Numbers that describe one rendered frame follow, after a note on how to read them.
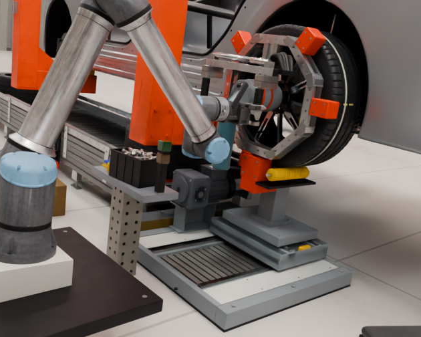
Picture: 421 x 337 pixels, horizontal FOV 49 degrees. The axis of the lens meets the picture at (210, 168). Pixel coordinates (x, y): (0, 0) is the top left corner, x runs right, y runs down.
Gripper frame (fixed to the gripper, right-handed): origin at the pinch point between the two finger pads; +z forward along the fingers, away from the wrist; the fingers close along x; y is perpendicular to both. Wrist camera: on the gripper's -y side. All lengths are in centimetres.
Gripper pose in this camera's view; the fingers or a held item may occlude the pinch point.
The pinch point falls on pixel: (260, 105)
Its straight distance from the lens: 190.2
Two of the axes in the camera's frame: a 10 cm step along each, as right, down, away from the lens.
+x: 6.3, 2.7, -7.3
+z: 7.6, -0.4, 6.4
